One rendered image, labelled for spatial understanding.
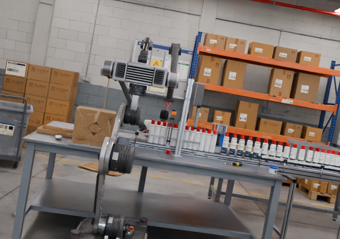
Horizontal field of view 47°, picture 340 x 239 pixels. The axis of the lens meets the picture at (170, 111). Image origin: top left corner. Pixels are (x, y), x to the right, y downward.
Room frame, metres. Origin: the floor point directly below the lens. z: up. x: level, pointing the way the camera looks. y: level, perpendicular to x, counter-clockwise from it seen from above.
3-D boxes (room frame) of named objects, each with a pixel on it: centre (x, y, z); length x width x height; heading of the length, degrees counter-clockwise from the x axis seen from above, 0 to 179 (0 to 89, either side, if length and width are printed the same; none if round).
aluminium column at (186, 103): (3.38, -0.13, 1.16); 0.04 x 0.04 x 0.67; 7
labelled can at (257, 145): (3.62, -0.85, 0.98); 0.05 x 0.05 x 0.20
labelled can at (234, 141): (3.59, -0.62, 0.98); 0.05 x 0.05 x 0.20
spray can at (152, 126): (3.49, 0.13, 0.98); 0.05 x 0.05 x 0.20
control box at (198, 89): (3.45, -0.18, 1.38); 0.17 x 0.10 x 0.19; 153
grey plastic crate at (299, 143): (5.02, -1.90, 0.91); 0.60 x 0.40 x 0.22; 95
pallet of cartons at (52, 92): (6.85, 2.26, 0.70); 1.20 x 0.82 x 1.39; 97
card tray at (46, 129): (3.39, 0.92, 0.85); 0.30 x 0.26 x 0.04; 97
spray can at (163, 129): (3.50, 0.03, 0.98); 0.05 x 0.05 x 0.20
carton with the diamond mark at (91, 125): (3.10, 0.57, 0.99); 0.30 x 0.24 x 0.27; 100
